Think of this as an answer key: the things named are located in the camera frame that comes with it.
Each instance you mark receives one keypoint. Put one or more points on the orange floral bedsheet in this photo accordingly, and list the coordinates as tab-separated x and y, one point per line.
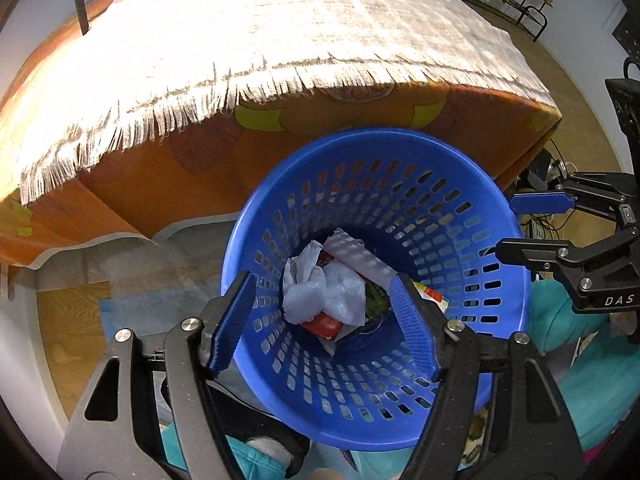
175	170

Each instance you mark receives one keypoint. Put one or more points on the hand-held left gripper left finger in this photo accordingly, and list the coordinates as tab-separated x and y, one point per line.
232	320

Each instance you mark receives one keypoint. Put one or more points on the red cardboard box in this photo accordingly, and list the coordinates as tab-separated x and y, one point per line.
322	325

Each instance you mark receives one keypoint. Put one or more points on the blue plastic mesh basket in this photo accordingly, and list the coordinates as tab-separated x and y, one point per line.
380	200

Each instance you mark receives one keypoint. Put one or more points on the white and red snack wrapper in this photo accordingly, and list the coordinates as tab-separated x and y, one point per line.
432	297

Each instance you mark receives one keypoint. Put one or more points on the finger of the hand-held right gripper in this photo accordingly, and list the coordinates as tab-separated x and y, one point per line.
540	202
530	252

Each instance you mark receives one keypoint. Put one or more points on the patterned floor mat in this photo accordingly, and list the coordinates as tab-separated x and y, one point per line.
150	285

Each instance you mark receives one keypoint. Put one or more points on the teal fleece garment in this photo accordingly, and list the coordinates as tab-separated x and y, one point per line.
590	385

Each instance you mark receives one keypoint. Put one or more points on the large white tissue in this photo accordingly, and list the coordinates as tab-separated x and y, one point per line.
310	295

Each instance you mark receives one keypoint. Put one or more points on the black patterned object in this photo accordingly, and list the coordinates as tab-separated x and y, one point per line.
627	105

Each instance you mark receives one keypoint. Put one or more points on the black metal clothes rack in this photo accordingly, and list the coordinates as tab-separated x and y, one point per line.
537	15

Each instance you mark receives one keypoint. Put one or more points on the person's right hand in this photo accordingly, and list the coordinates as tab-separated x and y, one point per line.
622	327

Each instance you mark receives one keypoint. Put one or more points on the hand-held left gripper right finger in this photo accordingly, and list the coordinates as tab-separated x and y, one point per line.
412	320

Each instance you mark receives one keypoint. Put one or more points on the beige plaid fringed cloth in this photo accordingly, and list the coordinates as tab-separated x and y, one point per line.
250	35

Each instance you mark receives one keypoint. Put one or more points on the green and white milk carton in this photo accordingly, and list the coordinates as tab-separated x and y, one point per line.
376	302

